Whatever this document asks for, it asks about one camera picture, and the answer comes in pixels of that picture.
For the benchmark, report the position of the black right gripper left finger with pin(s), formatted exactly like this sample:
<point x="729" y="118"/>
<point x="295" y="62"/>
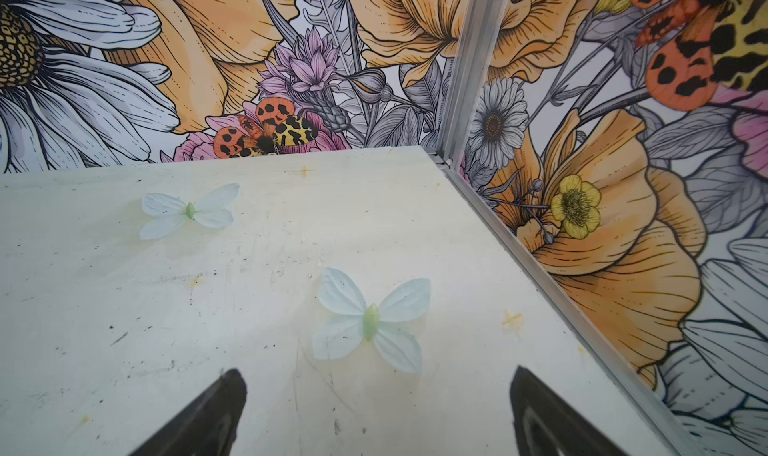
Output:
<point x="206" y="426"/>

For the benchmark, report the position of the aluminium right rear corner post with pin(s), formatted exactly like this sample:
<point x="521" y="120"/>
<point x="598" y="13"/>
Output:
<point x="477" y="40"/>

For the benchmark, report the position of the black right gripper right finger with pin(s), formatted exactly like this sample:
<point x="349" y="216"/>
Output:
<point x="545" y="424"/>

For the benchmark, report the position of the aluminium right table edge rail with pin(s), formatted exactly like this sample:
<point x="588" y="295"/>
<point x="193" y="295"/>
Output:
<point x="666" y="426"/>

